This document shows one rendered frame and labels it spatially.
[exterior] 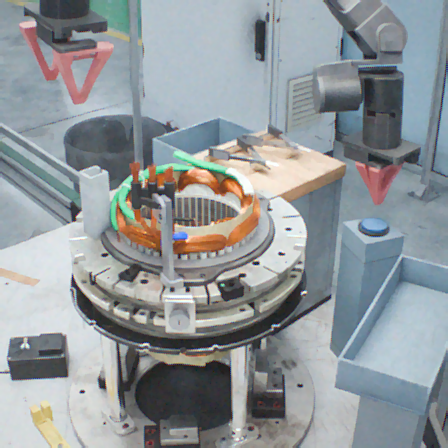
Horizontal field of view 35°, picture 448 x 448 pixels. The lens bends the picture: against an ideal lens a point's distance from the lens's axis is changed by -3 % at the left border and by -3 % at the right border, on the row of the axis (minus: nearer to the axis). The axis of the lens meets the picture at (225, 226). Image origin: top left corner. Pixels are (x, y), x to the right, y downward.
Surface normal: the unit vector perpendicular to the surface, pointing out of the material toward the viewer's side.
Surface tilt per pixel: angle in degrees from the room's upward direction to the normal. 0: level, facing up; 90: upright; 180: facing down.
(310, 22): 90
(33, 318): 0
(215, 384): 0
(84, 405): 0
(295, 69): 89
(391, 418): 90
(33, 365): 90
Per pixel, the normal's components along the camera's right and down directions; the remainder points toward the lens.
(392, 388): -0.47, 0.44
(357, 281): -0.93, 0.18
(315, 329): 0.01, -0.87
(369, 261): 0.37, 0.47
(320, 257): 0.69, 0.37
